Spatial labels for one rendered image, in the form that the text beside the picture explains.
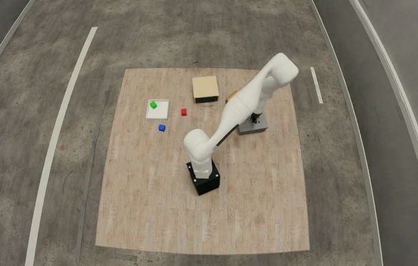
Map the green block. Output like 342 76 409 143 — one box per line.
150 101 157 109

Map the blue block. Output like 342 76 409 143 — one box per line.
158 124 166 132

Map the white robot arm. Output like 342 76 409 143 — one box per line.
184 53 299 179

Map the brown cardboard box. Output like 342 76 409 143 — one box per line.
225 90 238 103

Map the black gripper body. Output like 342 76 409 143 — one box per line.
252 113 262 119

